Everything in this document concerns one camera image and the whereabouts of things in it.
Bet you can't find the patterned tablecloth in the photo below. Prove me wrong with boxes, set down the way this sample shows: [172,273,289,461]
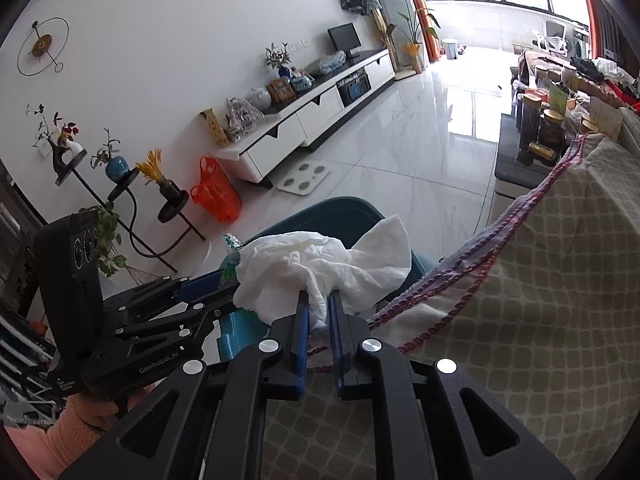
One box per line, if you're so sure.
[259,131,640,480]

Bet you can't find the tall green potted plant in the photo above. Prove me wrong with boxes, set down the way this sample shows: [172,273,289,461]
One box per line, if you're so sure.
[397,0,439,74]

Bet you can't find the orange plastic bag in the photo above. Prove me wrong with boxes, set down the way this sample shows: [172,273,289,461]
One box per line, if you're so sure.
[190,156,242,223]

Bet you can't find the white TV cabinet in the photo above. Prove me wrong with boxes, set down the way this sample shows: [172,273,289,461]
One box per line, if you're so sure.
[212,49,395,184]

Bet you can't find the white tissue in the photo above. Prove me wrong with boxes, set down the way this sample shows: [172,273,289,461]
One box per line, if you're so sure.
[233,214,412,330]

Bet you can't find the white bathroom scale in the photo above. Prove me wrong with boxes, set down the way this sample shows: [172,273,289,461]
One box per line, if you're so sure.
[277,162,331,196]

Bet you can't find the orange curtain left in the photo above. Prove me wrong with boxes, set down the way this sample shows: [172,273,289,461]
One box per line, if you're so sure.
[412,0,440,62]

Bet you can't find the white standing air conditioner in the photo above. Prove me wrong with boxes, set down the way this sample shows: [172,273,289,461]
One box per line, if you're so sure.
[375,0,425,72]

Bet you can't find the small black monitor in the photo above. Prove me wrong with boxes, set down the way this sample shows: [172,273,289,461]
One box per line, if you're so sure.
[328,23,361,58]

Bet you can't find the cluttered coffee table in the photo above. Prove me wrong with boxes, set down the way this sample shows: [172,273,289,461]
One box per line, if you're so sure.
[492,51,639,210]

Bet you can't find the green snack wrapper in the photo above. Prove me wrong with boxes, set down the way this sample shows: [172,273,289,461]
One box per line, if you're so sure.
[219,233,243,285]

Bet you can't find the white office chair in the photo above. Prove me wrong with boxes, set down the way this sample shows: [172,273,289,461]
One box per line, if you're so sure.
[537,21,567,55]

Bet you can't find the black plant stand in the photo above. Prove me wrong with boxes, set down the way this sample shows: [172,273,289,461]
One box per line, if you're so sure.
[52,146,206,273]

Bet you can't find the round wall clock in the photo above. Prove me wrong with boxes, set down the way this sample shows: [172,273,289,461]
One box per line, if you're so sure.
[16,16,70,77]

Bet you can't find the left hand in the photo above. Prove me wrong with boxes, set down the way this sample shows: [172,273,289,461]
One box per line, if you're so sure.
[65,386,153,432]

